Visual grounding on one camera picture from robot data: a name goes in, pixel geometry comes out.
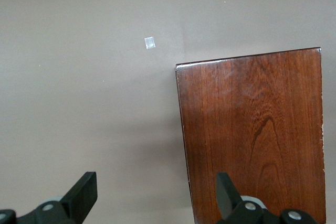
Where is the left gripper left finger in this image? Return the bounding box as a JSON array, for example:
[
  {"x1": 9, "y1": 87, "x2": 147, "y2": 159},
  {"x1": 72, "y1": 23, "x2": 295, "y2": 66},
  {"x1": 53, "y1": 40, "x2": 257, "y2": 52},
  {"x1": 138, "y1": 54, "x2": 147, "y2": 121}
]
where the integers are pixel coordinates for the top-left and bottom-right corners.
[{"x1": 0, "y1": 171, "x2": 98, "y2": 224}]

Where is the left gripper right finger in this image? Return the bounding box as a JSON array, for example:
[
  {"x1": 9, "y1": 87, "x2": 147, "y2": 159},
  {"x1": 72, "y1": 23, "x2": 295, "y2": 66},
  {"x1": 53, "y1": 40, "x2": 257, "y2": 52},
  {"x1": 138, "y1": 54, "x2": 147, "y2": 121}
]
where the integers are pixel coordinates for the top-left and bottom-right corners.
[{"x1": 215, "y1": 172, "x2": 320, "y2": 224}]

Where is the dark brown wooden cabinet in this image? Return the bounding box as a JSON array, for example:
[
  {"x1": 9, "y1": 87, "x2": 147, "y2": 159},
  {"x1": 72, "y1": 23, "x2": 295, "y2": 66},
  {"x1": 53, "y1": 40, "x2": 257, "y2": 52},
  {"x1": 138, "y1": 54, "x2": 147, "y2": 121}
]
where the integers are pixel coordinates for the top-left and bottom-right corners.
[{"x1": 175, "y1": 47, "x2": 327, "y2": 224}]

